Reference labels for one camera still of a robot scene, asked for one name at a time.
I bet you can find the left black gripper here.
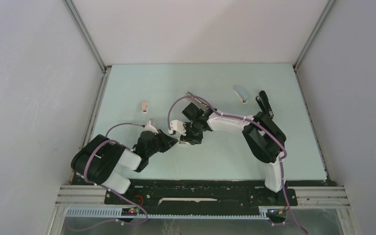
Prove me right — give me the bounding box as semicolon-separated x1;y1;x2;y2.
146;129;178;158

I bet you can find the beige black long stapler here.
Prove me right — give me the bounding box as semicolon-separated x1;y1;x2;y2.
186;92;208;111

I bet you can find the pink stapler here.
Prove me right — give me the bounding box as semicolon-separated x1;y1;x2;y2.
141;101;148;114

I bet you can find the light blue stapler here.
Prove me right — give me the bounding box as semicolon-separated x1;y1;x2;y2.
234;86;250;104

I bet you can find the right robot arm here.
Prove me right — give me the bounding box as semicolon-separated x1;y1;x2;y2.
169;103;286;205

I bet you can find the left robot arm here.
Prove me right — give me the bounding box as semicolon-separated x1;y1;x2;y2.
70;129;179;204

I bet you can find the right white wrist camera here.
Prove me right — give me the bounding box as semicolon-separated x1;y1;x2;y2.
168;120;186;136

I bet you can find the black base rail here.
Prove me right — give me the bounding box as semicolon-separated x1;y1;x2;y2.
71;176;308;216

